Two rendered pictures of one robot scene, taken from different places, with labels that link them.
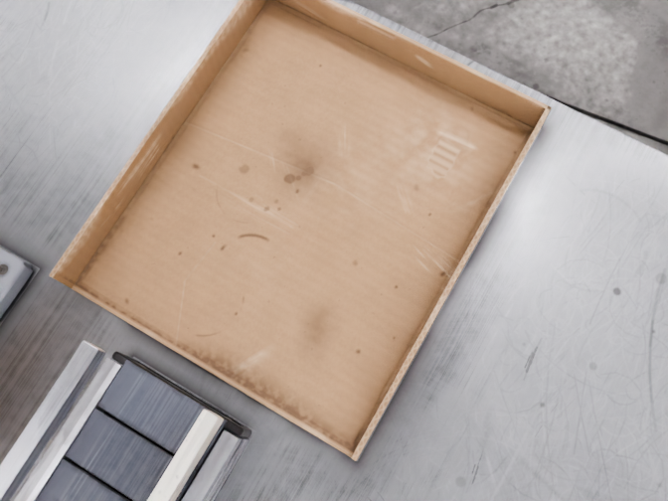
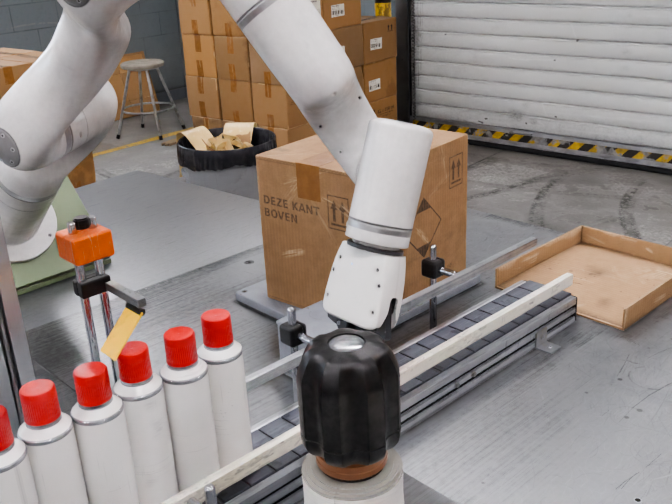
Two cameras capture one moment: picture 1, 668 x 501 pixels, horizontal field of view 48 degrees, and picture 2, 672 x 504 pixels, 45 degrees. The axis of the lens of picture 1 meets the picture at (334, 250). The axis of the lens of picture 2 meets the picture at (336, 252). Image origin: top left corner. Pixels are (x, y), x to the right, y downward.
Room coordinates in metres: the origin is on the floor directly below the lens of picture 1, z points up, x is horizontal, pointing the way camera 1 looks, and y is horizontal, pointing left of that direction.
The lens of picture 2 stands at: (-1.25, 0.28, 1.48)
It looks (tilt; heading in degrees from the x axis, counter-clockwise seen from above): 22 degrees down; 9
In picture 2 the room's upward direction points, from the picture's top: 3 degrees counter-clockwise
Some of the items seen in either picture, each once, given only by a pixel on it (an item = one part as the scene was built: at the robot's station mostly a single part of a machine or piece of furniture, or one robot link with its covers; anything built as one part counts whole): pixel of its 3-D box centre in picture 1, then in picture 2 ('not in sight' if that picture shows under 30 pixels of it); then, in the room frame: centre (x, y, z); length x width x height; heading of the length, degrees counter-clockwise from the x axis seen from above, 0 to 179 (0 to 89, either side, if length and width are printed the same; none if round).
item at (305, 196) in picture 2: not in sight; (366, 216); (0.12, 0.44, 0.99); 0.30 x 0.24 x 0.27; 148
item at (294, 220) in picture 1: (306, 198); (600, 271); (0.20, 0.01, 0.85); 0.30 x 0.26 x 0.04; 142
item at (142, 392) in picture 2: not in sight; (145, 431); (-0.55, 0.61, 0.98); 0.05 x 0.05 x 0.20
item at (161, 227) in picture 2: not in sight; (95, 258); (0.33, 1.08, 0.81); 0.90 x 0.90 x 0.04; 58
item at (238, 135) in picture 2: not in sight; (230, 160); (2.22, 1.30, 0.50); 0.42 x 0.41 x 0.28; 148
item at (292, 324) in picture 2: not in sight; (306, 364); (-0.28, 0.49, 0.91); 0.07 x 0.03 x 0.16; 52
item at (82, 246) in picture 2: not in sight; (118, 365); (-0.52, 0.64, 1.05); 0.10 x 0.04 x 0.33; 52
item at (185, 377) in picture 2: not in sight; (189, 414); (-0.52, 0.57, 0.98); 0.05 x 0.05 x 0.20
